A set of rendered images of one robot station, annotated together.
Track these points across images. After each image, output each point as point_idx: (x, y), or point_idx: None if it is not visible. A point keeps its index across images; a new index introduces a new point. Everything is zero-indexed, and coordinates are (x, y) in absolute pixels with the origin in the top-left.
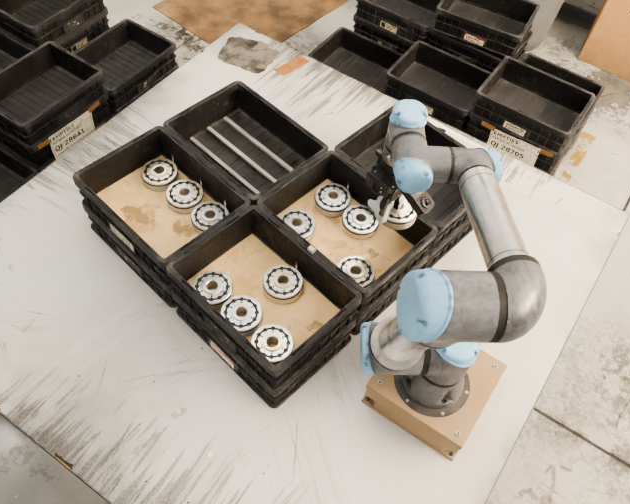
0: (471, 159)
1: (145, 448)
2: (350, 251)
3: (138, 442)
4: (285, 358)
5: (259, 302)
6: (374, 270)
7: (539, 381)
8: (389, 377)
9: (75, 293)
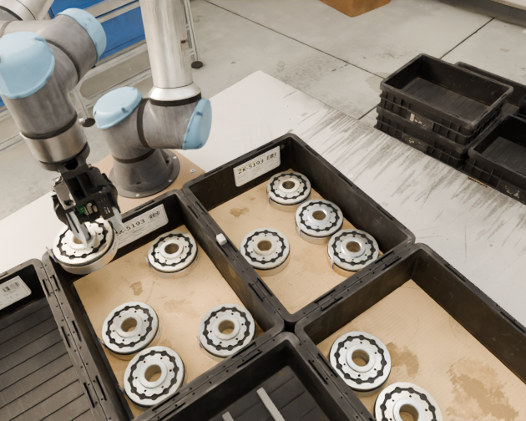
0: None
1: (407, 184)
2: (164, 294)
3: (414, 188)
4: (279, 140)
5: (295, 240)
6: (146, 265)
7: (43, 199)
8: (181, 174)
9: None
